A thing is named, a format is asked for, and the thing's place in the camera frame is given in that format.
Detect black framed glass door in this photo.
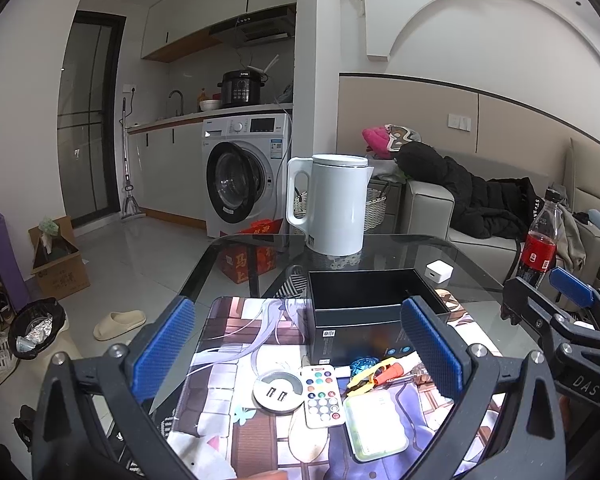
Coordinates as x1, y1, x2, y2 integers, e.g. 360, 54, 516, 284
57, 10, 127, 226

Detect printed desk mat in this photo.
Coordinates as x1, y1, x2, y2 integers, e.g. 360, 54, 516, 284
167, 287, 523, 480

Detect brown patterned cushion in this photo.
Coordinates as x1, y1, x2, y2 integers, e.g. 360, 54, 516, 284
384, 124, 423, 153

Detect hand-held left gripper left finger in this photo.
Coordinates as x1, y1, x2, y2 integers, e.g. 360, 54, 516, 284
32, 296, 201, 480

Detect white remote control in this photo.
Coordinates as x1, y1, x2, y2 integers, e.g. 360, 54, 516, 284
298, 366, 346, 430

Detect mop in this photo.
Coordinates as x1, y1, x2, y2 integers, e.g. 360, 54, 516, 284
120, 97, 146, 221

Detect black jacket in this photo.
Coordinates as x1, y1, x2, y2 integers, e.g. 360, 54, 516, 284
396, 141, 538, 240

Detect orange capped tube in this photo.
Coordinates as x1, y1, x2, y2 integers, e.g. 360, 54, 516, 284
372, 362, 407, 386

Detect brown cardboard box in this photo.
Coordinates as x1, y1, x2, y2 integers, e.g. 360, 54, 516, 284
28, 216, 91, 301

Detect yellow pliers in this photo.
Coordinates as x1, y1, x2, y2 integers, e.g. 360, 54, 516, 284
346, 357, 411, 396

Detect black rice cooker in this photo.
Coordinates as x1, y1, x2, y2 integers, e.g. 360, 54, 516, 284
217, 70, 268, 108

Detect grey garment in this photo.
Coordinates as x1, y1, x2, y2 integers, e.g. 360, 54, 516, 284
560, 205, 590, 272

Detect white washing machine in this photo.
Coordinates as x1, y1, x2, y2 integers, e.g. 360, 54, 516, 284
201, 112, 292, 240

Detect beige slipper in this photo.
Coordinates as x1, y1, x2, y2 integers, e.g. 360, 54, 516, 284
93, 310, 147, 342

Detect pink plush toy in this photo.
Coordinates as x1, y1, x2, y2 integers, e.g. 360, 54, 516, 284
362, 126, 396, 156

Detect white electric kettle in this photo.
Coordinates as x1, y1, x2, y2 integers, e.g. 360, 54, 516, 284
286, 154, 373, 256

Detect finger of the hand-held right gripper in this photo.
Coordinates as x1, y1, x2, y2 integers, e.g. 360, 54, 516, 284
550, 266, 600, 331
502, 276, 600, 356

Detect black cardboard box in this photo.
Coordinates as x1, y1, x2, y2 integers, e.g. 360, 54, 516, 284
307, 268, 452, 365

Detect grey sofa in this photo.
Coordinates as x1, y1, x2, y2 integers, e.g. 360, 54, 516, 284
399, 137, 600, 301

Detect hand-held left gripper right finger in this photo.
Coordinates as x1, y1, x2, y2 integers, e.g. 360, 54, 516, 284
400, 295, 568, 480

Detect red gift box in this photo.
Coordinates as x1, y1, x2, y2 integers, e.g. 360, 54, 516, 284
221, 219, 281, 286

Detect white wall cabinets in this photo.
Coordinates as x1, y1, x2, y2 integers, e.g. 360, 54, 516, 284
141, 0, 301, 61

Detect green and white case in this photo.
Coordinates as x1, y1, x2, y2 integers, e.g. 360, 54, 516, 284
342, 389, 411, 463

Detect black shoe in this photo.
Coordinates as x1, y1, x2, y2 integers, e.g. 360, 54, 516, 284
12, 405, 38, 442

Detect white charger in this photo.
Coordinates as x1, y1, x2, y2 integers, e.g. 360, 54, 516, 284
426, 260, 453, 286

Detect black trash bin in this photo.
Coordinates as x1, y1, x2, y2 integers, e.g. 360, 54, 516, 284
7, 298, 67, 361

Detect white router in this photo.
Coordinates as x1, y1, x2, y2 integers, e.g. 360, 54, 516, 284
240, 54, 281, 80

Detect round white hub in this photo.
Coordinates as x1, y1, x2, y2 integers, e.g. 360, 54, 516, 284
252, 370, 304, 415

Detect grey folded clothes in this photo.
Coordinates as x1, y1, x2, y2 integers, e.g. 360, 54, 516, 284
370, 157, 407, 183

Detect screwdriver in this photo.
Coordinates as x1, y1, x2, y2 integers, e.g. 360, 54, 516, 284
395, 366, 431, 386

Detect white kitchen counter cabinet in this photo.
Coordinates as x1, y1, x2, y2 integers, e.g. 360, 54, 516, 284
127, 102, 293, 223

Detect purple rolled mat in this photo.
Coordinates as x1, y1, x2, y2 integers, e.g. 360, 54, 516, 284
0, 206, 31, 311

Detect wicker basket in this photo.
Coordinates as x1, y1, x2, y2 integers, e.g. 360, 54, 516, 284
293, 180, 388, 233

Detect cola bottle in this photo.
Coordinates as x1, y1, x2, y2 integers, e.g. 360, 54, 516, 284
517, 187, 565, 288

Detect blue glass bottle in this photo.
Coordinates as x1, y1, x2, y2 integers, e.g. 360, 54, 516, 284
350, 357, 381, 376

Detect range hood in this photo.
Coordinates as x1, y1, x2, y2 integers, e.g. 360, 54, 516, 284
210, 7, 297, 43

